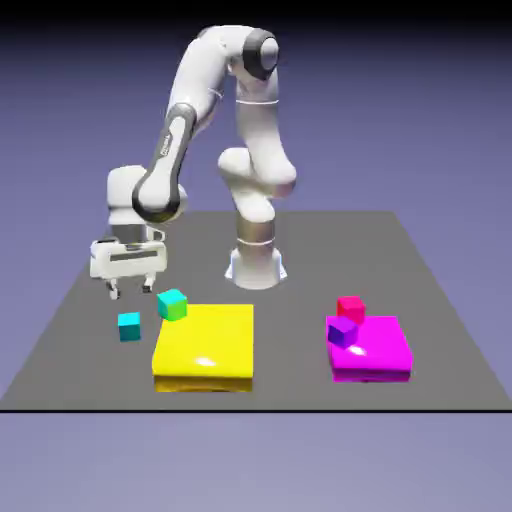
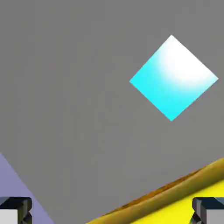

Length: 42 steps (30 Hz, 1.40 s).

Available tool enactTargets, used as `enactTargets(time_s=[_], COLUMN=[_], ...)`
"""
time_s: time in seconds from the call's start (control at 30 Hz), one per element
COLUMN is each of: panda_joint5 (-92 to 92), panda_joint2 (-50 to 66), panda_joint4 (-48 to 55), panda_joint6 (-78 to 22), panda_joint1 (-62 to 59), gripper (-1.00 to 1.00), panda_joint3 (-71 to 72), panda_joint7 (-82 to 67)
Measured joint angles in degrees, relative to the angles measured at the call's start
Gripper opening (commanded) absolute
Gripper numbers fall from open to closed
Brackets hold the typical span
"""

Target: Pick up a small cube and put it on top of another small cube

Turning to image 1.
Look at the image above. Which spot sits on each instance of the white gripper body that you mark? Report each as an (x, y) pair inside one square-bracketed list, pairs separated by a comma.
[(128, 264)]

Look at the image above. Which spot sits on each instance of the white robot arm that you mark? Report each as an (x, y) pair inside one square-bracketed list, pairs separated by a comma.
[(256, 132)]

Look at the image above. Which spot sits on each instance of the small red cube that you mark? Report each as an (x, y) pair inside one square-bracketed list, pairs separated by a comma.
[(352, 307)]

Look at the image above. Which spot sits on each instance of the large magenta box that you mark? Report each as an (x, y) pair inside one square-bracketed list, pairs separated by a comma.
[(380, 348)]

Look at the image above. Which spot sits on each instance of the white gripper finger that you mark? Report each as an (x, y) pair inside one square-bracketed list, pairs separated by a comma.
[(113, 289), (148, 283)]

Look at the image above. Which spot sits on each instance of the small green cube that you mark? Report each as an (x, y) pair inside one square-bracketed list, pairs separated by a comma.
[(172, 304)]

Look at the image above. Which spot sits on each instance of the small cyan cube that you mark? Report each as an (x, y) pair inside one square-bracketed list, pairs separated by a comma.
[(129, 327)]

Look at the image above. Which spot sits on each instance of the large yellow box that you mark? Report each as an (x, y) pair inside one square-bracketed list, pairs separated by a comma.
[(204, 344)]

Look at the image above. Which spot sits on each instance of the small purple cube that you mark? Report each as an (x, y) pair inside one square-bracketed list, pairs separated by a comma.
[(342, 332)]

